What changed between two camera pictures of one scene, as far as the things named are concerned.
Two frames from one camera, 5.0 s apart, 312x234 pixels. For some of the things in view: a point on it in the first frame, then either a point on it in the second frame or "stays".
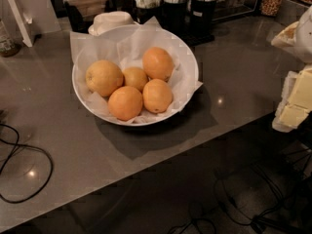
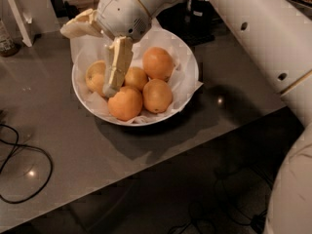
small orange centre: x=136 y=77 stays
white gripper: x=304 y=39 to x=123 y=13
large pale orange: x=103 y=77 stays
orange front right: x=157 y=96 stays
